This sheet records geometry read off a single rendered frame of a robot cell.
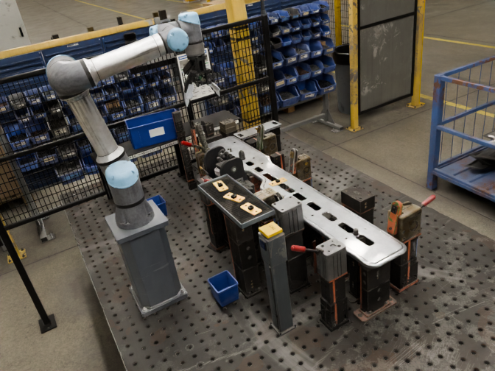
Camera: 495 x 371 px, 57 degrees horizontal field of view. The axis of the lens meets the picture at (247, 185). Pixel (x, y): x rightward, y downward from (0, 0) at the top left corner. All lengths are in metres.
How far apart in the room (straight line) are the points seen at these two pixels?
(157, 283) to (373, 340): 0.87
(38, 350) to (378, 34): 4.08
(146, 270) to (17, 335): 1.63
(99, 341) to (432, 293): 1.96
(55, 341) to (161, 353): 1.43
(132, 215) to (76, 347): 1.45
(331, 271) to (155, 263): 0.71
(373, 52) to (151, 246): 3.69
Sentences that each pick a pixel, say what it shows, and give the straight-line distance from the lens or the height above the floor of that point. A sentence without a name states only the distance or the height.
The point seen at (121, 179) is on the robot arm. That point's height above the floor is 1.31.
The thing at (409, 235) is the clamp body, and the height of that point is 0.96.
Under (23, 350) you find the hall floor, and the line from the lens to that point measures 3.24.
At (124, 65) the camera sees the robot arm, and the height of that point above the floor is 1.70.
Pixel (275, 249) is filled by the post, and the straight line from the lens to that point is 1.53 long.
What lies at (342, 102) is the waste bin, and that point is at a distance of 5.48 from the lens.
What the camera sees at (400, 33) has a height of 0.88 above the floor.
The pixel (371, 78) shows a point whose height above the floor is 0.50.
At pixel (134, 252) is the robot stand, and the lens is 1.82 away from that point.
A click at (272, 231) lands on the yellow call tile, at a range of 1.51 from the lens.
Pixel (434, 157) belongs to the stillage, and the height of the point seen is 0.30.
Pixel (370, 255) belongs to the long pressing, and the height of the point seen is 1.00.
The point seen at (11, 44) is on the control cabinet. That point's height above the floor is 0.95.
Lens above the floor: 2.03
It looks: 29 degrees down
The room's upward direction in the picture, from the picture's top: 9 degrees counter-clockwise
